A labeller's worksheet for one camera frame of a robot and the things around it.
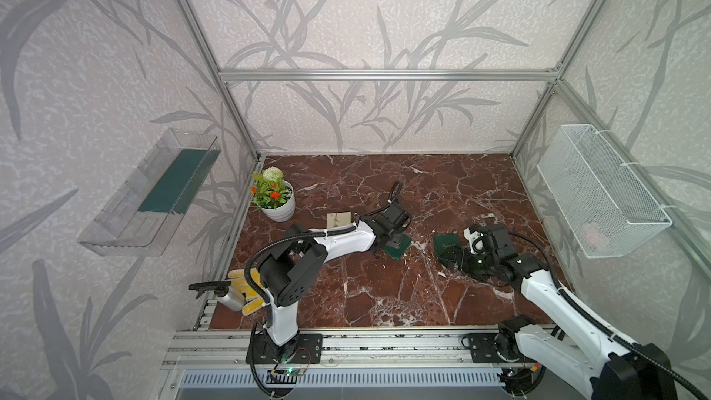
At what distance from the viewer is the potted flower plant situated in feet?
2.94

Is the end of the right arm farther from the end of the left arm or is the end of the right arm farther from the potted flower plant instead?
the potted flower plant

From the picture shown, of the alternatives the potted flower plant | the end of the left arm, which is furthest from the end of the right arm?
the potted flower plant
